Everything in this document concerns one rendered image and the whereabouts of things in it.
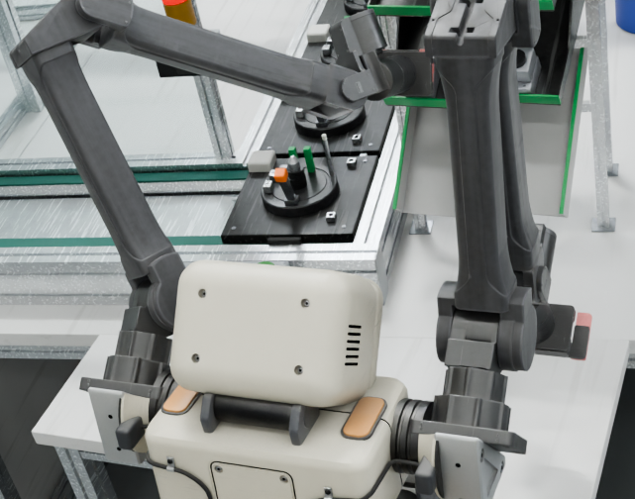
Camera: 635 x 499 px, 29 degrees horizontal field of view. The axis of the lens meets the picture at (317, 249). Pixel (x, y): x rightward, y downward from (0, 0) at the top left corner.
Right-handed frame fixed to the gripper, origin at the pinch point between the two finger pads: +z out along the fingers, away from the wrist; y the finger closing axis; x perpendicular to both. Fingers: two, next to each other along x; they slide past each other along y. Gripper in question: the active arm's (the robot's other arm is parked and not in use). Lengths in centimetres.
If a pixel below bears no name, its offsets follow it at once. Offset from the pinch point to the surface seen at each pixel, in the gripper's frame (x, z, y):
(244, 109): 15, 60, 60
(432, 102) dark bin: 5.4, 0.3, -2.3
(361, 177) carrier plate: 21.6, 19.9, 17.6
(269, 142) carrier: 17, 29, 40
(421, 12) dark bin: -8.9, -6.0, -2.9
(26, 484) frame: 94, 23, 101
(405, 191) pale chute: 21.6, 9.1, 5.4
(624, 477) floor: 101, 82, -21
